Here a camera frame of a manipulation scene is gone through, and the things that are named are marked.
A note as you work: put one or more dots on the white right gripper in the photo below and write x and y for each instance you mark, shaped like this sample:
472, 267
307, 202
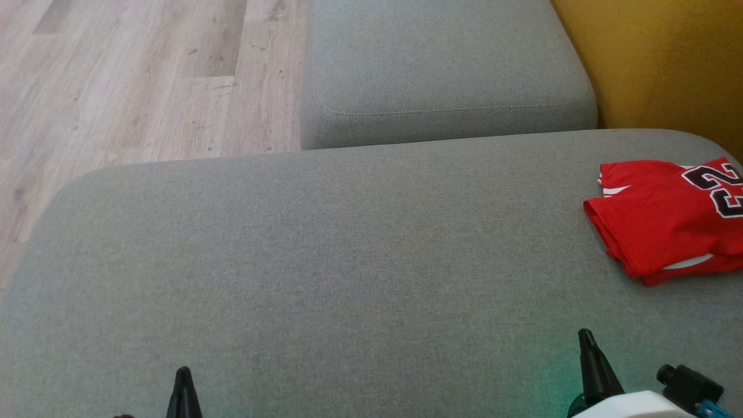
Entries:
633, 406

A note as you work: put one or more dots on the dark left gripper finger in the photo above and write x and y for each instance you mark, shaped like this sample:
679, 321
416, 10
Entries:
184, 397

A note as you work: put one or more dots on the red jersey with white sleeves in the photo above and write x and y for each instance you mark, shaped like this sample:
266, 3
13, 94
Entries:
656, 220

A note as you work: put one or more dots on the large grey sofa seat cushion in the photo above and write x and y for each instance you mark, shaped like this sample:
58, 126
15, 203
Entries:
348, 261

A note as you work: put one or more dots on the small grey sofa cushion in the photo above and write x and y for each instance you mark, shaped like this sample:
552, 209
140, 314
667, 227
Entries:
447, 58

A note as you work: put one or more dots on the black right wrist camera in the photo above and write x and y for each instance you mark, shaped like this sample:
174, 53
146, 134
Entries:
691, 386

